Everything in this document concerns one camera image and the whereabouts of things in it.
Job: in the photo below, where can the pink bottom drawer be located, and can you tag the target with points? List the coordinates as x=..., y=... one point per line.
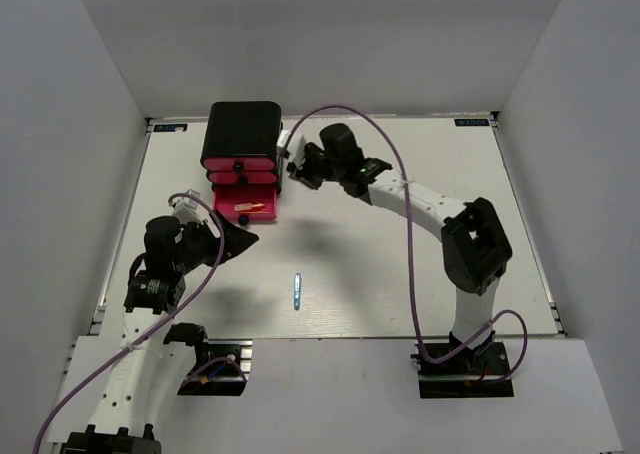
x=227, y=196

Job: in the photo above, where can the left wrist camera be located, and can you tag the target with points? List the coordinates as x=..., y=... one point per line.
x=187, y=206

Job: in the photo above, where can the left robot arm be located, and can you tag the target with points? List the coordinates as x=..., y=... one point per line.
x=156, y=353

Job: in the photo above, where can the blue corner label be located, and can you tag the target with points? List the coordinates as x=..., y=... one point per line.
x=471, y=122
x=170, y=128

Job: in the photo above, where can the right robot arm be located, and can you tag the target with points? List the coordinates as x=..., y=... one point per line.
x=474, y=244

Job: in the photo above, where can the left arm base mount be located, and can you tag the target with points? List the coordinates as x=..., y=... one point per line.
x=221, y=367

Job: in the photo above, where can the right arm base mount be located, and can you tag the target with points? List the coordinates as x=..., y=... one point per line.
x=462, y=379

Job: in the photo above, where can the pink top drawer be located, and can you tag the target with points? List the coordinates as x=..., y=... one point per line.
x=250, y=163

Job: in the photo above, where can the blue pen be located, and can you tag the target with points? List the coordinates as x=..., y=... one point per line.
x=297, y=289

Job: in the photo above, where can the left blue corner label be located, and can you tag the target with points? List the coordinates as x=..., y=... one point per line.
x=170, y=128

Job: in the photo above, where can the pink drawer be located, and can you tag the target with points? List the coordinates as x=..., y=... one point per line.
x=244, y=178
x=227, y=196
x=250, y=163

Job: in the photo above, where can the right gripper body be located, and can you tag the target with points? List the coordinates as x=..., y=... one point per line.
x=314, y=169

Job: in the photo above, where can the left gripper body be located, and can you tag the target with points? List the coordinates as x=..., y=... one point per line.
x=202, y=246

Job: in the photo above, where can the black drawer cabinet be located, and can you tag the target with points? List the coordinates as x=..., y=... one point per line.
x=242, y=129

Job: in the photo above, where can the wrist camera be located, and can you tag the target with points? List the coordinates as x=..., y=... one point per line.
x=291, y=150
x=187, y=206

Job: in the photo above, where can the right blue corner label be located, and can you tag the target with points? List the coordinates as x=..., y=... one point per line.
x=471, y=122

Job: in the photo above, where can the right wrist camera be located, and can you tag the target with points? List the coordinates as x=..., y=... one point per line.
x=291, y=150

